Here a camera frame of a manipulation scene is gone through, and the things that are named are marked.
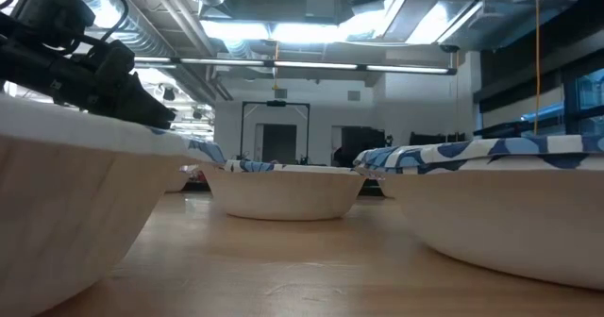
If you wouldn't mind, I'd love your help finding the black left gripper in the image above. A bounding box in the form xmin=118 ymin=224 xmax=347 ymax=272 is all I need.
xmin=0 ymin=12 xmax=176 ymax=130

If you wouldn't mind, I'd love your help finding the large blue-patterned paper bowl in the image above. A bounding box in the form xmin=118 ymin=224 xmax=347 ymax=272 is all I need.
xmin=0 ymin=92 xmax=227 ymax=317

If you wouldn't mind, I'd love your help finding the long linear ceiling light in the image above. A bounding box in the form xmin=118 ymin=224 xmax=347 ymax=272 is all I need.
xmin=134 ymin=56 xmax=458 ymax=76

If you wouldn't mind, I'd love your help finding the grey ceiling junction box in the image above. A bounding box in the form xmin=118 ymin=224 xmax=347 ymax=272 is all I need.
xmin=305 ymin=0 xmax=337 ymax=19

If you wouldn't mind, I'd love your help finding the corrugated silver ceiling duct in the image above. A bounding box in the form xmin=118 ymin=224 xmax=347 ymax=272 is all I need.
xmin=46 ymin=0 xmax=174 ymax=58

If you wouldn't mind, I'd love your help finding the black camera cable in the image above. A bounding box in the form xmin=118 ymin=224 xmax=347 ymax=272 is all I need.
xmin=70 ymin=0 xmax=130 ymax=42

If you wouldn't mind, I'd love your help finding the black frame rig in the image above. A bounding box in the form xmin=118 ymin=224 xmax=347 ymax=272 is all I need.
xmin=239 ymin=100 xmax=311 ymax=166

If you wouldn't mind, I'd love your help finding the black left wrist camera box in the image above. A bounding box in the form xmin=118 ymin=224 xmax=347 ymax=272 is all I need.
xmin=11 ymin=0 xmax=97 ymax=42

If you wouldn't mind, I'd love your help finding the yellow hanging cord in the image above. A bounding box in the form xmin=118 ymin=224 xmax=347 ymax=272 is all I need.
xmin=272 ymin=41 xmax=280 ymax=92

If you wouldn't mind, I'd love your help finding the rectangular metal ceiling duct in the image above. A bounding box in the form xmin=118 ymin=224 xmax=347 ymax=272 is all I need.
xmin=381 ymin=0 xmax=579 ymax=45

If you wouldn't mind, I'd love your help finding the dark window frame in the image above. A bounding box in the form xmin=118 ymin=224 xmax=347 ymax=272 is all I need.
xmin=561 ymin=57 xmax=604 ymax=137

